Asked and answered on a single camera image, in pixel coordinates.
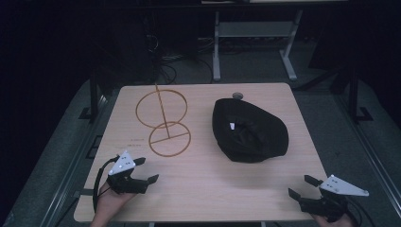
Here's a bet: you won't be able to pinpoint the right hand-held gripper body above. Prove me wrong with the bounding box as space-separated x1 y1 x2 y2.
299 174 370 222

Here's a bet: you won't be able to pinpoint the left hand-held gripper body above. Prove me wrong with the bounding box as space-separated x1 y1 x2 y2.
106 150 149 195

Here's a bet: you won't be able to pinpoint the golden wire hat stand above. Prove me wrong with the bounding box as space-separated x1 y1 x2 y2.
135 83 192 158

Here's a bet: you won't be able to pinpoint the black hat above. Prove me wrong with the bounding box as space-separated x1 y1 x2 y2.
211 97 289 164

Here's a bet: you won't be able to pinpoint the person's right hand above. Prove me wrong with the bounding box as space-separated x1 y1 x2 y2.
311 213 358 227

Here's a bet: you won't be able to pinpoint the person's left hand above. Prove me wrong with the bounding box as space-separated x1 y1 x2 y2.
94 182 137 219

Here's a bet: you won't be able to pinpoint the grey metal stand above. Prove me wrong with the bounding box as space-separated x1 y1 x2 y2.
212 9 304 82

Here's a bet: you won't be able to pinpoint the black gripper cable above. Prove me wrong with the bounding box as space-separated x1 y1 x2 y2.
92 155 121 214
344 197 377 227

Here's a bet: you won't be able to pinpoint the aluminium floor rail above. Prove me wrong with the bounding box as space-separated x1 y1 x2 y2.
334 93 401 218
40 91 121 227

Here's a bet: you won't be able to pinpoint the black metal post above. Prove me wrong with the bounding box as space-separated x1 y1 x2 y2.
347 62 375 124
78 67 102 122

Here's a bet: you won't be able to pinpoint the black floor cables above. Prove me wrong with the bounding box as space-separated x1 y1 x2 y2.
155 53 216 85

